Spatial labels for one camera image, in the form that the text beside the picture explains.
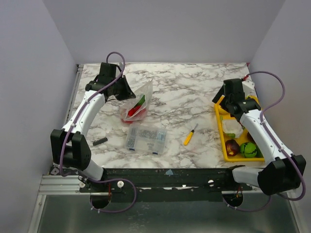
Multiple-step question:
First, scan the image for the clear zip top bag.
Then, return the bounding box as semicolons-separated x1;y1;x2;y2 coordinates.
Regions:
120;80;153;124

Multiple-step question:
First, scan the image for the clear screw organizer box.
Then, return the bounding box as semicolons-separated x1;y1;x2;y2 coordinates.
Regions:
124;124;167;155

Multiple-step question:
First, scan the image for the yellow plastic tray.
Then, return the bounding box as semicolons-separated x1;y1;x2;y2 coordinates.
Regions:
214;96;264;163

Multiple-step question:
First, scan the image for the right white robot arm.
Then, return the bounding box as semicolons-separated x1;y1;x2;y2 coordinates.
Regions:
212;79;306;200

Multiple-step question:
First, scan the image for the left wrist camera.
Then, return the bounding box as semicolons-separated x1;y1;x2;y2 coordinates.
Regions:
118;62;124;70

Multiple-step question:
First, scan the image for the yellow handle screwdriver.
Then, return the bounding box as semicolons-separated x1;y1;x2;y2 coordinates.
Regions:
183;124;198;146

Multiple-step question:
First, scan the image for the red bell pepper toy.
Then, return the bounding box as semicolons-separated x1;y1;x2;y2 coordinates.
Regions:
121;105;147;124

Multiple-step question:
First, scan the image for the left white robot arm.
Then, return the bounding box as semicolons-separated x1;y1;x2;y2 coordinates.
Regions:
50;63;136;192

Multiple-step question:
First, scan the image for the black toothed plastic part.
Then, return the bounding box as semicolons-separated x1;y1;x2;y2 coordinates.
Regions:
92;137;108;146

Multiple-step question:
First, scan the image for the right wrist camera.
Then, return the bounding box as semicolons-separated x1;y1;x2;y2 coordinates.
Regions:
242;78;256;97

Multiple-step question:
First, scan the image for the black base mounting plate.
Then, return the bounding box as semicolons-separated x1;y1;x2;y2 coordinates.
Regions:
80;168;251;203

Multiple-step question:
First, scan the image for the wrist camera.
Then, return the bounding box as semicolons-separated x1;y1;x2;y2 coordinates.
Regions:
118;62;124;70
242;78;256;97

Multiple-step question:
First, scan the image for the dark purple onion toy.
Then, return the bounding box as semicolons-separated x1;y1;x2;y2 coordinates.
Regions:
225;139;240;156

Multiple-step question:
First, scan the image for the large green pepper toy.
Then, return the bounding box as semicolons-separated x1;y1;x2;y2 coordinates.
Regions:
136;95;145;106

